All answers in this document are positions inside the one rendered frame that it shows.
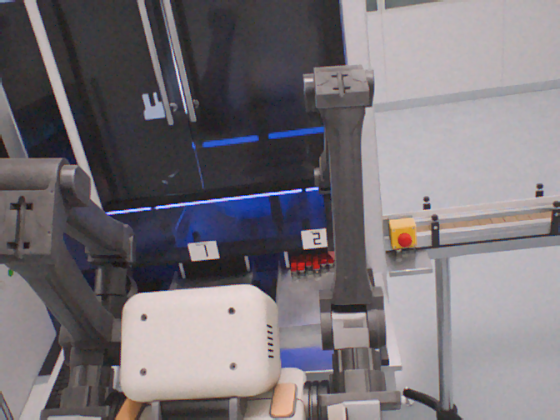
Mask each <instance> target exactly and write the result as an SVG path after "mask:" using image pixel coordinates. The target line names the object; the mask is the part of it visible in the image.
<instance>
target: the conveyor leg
mask: <svg viewBox="0 0 560 420"><path fill-rule="evenodd" d="M450 258H453V257H440V258H431V259H434V267H435V289H436V313H437V358H438V381H439V405H440V409H441V410H442V411H443V412H445V413H449V412H451V411H452V410H453V348H452V310H451V272H450Z"/></svg>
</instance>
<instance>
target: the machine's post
mask: <svg viewBox="0 0 560 420"><path fill-rule="evenodd" d="M339 1H340V9H341V18H342V34H343V43H344V52H345V60H346V65H356V64H362V66H363V70H367V69H371V63H370V53H369V42H368V22H367V12H366V1H365V0H339ZM362 185H363V205H364V224H365V244H366V263H367V269H368V268H371V269H372V273H382V276H383V281H384V284H385V288H386V293H387V300H388V303H389V294H388V273H387V263H386V252H385V242H384V231H383V210H382V200H381V189H380V178H379V168H378V148H377V137H376V127H375V116H374V106H373V103H372V107H366V115H365V117H364V121H363V126H362ZM385 381H386V389H387V391H397V388H396V378H395V372H385ZM381 419H382V420H399V419H398V410H392V411H381Z"/></svg>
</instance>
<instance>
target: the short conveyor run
mask: <svg viewBox="0 0 560 420"><path fill-rule="evenodd" d="M536 188H537V189H538V190H537V191H535V197H534V198H526V199H518V200H511V201H503V202H489V203H481V204H473V205H467V206H459V207H445V208H437V209H431V203H430V202H429V201H430V197H429V196H425V197H423V201H424V202H425V203H423V204H422V207H423V210H422V211H414V212H400V213H392V214H385V215H382V219H384V218H390V217H397V216H405V215H412V217H413V220H414V222H415V224H416V230H417V246H416V250H424V249H426V250H427V255H428V256H429V259H431V258H446V257H455V256H463V255H472V254H479V253H495V252H504V251H512V250H520V249H529V248H544V247H552V246H560V195H556V196H548V197H544V196H543V192H544V191H543V190H541V189H542V188H543V184H542V183H538V184H537V186H536ZM384 242H385V252H386V253H394V251H393V248H392V245H391V242H390V239H389V236H387V237H384Z"/></svg>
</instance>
